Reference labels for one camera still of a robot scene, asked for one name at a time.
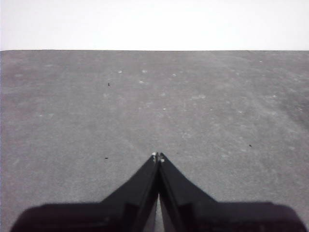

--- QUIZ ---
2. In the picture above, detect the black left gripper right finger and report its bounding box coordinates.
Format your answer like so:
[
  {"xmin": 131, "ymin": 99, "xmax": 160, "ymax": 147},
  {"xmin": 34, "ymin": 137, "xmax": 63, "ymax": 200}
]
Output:
[{"xmin": 158, "ymin": 152, "xmax": 308, "ymax": 232}]

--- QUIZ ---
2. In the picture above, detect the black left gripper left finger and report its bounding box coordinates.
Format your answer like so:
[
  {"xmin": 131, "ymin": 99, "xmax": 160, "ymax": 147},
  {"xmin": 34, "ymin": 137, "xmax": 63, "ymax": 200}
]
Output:
[{"xmin": 11, "ymin": 152, "xmax": 160, "ymax": 232}]

